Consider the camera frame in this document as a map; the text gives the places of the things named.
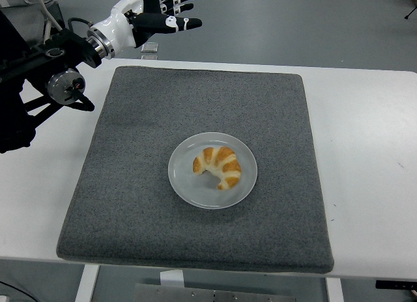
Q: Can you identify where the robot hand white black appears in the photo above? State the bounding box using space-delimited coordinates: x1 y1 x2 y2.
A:
93 0 203 53

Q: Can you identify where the round grey plate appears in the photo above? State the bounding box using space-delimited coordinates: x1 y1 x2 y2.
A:
167 131 259 210

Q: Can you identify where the black table control box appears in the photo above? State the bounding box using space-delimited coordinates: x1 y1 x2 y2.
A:
375 279 417 290

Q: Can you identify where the white cable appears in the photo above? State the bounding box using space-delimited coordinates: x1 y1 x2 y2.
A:
36 0 63 31

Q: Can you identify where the white table leg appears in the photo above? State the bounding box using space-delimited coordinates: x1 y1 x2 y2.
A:
325 277 343 302
75 264 100 302

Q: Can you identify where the grey felt mat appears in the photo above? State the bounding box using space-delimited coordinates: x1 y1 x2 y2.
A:
55 65 336 274

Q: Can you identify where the croissant bread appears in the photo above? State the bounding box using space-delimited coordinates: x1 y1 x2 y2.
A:
192 146 242 191

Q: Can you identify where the grey metal plate with screws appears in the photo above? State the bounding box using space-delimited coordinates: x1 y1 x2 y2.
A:
134 283 297 302

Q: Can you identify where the white paper label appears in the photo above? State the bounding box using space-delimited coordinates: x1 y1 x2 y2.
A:
159 269 185 288

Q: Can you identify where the black floor cable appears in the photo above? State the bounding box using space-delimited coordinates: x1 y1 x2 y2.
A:
0 280 40 302

